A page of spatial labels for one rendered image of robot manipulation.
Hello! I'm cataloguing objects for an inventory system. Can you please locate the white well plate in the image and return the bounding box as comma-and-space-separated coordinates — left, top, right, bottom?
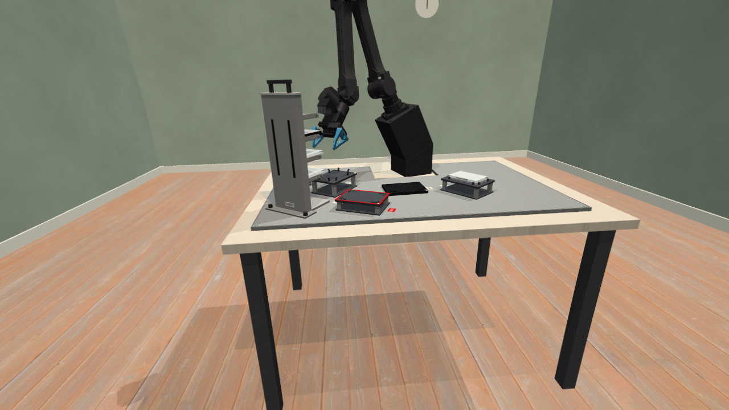
306, 149, 324, 158
447, 171, 488, 185
308, 167, 326, 178

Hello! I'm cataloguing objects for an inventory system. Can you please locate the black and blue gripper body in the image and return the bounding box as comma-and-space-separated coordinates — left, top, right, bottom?
318, 119, 347, 138

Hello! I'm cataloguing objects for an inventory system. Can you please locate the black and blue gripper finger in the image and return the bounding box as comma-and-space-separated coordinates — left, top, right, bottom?
333, 128, 349, 150
312, 126, 324, 148

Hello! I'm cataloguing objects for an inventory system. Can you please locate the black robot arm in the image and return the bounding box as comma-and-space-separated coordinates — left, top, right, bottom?
317, 0, 409, 123

